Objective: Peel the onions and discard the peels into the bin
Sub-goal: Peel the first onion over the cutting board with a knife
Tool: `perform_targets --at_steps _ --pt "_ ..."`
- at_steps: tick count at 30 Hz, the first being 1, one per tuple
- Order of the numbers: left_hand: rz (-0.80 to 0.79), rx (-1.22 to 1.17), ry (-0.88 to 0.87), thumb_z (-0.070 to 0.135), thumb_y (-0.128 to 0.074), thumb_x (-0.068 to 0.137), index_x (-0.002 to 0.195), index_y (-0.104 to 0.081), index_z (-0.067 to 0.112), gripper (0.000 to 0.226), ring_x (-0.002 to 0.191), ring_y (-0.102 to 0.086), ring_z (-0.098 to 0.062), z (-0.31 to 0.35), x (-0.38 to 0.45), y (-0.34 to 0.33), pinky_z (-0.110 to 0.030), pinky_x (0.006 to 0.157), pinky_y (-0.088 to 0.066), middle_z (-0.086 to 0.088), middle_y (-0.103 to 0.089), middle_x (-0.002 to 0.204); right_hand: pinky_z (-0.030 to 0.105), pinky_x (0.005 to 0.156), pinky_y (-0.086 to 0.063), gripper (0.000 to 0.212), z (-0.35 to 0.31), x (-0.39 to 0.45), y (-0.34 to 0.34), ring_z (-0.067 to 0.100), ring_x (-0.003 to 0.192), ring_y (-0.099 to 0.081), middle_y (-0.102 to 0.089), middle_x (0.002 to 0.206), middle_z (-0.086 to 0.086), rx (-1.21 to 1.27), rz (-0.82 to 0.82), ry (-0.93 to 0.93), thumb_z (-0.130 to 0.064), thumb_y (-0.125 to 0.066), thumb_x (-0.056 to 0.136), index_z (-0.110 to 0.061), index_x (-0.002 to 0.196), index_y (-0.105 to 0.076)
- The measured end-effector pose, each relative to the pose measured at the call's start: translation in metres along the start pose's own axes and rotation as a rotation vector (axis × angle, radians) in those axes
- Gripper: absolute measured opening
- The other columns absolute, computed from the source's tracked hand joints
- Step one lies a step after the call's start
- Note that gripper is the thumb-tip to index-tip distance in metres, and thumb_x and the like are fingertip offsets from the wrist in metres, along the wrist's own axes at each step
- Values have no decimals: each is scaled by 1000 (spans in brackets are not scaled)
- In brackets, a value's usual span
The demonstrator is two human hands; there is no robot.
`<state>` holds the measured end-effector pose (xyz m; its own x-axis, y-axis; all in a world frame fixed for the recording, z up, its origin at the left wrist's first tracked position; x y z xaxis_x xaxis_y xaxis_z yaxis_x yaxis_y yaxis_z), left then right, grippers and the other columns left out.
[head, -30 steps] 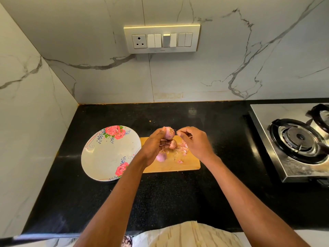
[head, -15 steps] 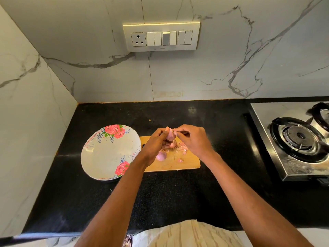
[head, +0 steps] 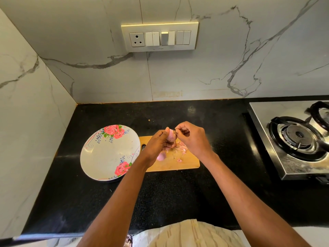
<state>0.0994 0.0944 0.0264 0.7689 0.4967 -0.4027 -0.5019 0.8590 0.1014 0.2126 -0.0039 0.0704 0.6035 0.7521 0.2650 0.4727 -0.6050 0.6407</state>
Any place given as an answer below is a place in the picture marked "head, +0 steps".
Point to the wooden cutting board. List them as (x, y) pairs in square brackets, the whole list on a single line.
[(189, 163)]

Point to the pile of onion peels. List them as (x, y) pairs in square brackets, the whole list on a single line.
[(181, 148)]

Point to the person's left hand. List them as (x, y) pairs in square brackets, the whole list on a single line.
[(152, 149)]

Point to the person's left forearm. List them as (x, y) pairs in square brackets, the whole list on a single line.
[(117, 209)]

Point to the small pink onion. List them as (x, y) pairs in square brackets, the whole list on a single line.
[(161, 156), (170, 134)]

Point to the stainless steel gas stove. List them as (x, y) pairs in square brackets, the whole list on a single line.
[(259, 112)]

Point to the white wall switch panel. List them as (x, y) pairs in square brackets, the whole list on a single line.
[(159, 37)]

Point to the beige striped garment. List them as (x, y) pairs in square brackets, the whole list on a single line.
[(189, 235)]

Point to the black stone countertop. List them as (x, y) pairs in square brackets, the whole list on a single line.
[(226, 116)]

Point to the white floral plate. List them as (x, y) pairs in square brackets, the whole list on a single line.
[(105, 154)]

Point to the black stove burner grate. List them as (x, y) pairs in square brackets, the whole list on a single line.
[(321, 114), (298, 138)]

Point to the person's right forearm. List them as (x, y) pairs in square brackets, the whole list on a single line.
[(253, 204)]

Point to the person's right hand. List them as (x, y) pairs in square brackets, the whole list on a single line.
[(197, 141)]

